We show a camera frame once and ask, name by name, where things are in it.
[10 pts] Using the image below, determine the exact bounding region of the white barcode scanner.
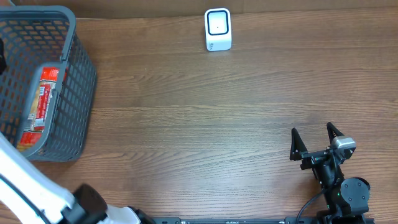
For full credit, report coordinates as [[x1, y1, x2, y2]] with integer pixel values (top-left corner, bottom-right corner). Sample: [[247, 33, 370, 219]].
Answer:
[[204, 8, 232, 52]]

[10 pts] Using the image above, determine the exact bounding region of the grey plastic shopping basket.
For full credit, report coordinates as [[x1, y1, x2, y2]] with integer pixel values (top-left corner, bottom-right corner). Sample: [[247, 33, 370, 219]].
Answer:
[[1, 6, 97, 162]]

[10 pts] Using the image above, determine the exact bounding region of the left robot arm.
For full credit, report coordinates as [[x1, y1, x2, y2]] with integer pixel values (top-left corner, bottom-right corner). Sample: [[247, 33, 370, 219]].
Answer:
[[1, 135, 155, 224]]

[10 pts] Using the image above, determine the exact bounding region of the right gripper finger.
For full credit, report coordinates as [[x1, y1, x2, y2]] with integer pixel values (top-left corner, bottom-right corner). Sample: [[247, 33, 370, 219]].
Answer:
[[289, 128, 308, 161], [326, 122, 345, 146]]

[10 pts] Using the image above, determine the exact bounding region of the orange spaghetti package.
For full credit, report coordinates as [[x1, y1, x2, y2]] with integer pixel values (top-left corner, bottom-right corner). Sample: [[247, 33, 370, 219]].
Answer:
[[16, 66, 60, 152]]

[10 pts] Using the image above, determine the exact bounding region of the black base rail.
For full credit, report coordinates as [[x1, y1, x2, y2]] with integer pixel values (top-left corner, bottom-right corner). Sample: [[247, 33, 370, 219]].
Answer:
[[149, 216, 376, 224]]

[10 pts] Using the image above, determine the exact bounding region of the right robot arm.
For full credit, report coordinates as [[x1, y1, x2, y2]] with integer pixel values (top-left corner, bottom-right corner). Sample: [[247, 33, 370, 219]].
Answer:
[[289, 122, 374, 223]]

